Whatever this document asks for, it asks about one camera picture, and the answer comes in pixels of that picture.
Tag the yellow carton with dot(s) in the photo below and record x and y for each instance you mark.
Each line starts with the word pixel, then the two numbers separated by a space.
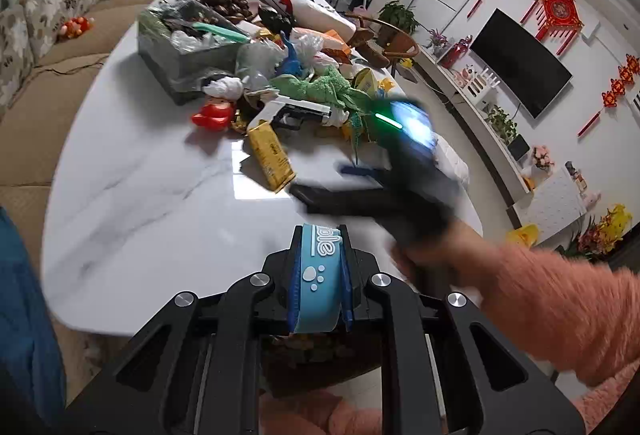
pixel 369 80

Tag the blue dinosaur toy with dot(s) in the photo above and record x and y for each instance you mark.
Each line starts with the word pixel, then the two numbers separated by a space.
pixel 291 55

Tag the grey bin with plastic liner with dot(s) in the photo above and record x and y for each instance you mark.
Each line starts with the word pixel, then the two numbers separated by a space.
pixel 185 60

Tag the blue cloth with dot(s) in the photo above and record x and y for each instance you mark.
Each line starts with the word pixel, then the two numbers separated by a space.
pixel 27 315

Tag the yellow floor toy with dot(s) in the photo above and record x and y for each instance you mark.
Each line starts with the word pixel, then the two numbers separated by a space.
pixel 524 236

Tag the pink flowers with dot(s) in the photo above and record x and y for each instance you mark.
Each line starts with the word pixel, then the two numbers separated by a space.
pixel 542 160

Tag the white router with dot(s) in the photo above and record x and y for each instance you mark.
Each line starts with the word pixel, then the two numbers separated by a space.
pixel 481 82

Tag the red plush toy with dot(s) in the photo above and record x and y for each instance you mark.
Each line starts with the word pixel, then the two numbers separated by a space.
pixel 75 27

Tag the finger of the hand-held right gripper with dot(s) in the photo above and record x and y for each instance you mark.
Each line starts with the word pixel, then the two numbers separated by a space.
pixel 362 171
pixel 345 199

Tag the white perforated board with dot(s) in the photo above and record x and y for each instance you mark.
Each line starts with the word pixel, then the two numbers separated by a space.
pixel 550 202

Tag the wooden armchair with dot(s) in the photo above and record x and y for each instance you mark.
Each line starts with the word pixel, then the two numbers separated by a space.
pixel 400 47

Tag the pink fleece clothing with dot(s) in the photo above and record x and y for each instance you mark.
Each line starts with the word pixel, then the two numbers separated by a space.
pixel 607 407

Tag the white quilted cushion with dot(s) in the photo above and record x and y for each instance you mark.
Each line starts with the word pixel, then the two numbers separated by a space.
pixel 452 160

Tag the yellow snack packet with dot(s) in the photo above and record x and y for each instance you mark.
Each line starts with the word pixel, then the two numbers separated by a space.
pixel 270 155

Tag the white bowling pin plush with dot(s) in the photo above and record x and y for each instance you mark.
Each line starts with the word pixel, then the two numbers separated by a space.
pixel 310 12

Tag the orange box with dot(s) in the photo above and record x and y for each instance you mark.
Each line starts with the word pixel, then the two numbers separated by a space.
pixel 336 45

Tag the red doll toy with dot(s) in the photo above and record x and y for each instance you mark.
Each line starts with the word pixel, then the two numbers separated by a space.
pixel 212 115

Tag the small yellow toy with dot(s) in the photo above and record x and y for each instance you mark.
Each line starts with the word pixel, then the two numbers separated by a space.
pixel 387 86

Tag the small green potted plant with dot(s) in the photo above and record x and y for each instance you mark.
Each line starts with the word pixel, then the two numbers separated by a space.
pixel 501 124

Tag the white plastic bag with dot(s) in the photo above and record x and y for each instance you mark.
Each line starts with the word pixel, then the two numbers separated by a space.
pixel 310 49

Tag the person's right hand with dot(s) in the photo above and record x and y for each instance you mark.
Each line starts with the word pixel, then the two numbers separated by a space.
pixel 450 260

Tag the large green potted plant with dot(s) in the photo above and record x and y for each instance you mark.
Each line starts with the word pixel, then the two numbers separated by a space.
pixel 397 16

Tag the dark tablet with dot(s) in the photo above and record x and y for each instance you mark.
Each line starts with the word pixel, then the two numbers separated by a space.
pixel 519 147

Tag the clear plastic bag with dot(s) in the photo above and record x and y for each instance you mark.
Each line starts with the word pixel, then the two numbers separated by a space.
pixel 257 60

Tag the person's right forearm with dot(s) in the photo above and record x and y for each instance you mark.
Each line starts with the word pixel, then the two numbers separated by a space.
pixel 550 305

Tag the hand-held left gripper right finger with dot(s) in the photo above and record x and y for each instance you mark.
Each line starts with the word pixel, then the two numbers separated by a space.
pixel 360 290

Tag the yellow flowers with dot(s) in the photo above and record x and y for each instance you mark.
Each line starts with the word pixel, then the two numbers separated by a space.
pixel 607 227

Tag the floral beige sofa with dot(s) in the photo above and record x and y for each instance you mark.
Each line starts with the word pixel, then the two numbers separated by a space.
pixel 45 80

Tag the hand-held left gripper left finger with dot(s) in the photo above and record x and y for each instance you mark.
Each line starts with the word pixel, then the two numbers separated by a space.
pixel 280 285

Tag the white television console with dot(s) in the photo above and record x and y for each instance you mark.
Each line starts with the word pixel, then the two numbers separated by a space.
pixel 480 125

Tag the green fuzzy cloth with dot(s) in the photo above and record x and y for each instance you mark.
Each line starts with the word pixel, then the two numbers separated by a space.
pixel 325 87

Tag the small purple potted plant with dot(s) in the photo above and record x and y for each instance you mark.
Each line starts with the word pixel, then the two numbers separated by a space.
pixel 436 39

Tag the white and black toy gun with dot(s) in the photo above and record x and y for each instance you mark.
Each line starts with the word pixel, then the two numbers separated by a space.
pixel 295 110

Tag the pile of dark chestnuts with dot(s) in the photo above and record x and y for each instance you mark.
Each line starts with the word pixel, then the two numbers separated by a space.
pixel 215 5

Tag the person's left forearm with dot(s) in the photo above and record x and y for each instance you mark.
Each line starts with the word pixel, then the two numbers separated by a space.
pixel 310 415

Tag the black television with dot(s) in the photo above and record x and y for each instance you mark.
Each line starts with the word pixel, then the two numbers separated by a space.
pixel 520 60

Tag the green dinosaur toy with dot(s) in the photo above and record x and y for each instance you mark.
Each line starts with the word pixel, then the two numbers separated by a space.
pixel 359 135

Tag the large red knot decoration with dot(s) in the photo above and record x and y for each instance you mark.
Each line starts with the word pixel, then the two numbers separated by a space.
pixel 555 15

